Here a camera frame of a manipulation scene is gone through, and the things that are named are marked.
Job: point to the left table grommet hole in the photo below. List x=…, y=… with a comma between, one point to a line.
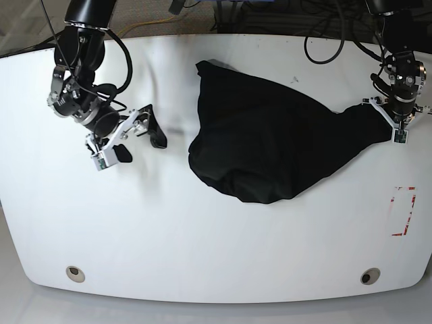
x=75, y=274

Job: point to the black box under table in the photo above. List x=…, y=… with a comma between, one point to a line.
x=269, y=17

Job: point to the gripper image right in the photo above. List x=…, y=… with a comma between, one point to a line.
x=400, y=105

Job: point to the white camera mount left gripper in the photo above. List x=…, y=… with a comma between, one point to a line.
x=400, y=125

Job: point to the black cable image left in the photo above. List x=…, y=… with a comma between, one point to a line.
x=50, y=27

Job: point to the white camera mount gripper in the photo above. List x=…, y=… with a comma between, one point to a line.
x=400, y=125
x=103, y=149

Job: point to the right table grommet hole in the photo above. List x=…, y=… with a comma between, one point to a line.
x=370, y=276

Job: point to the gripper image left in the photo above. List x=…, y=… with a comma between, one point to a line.
x=96, y=109

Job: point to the red tape rectangle marking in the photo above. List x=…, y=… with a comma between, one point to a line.
x=401, y=210

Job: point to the table grommet hole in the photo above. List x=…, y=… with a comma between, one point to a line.
x=75, y=274
x=370, y=276

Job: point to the black T-shirt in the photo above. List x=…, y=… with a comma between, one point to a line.
x=262, y=142

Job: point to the black looping cable image right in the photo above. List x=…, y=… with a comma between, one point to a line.
x=337, y=24

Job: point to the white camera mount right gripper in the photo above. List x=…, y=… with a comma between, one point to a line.
x=103, y=149

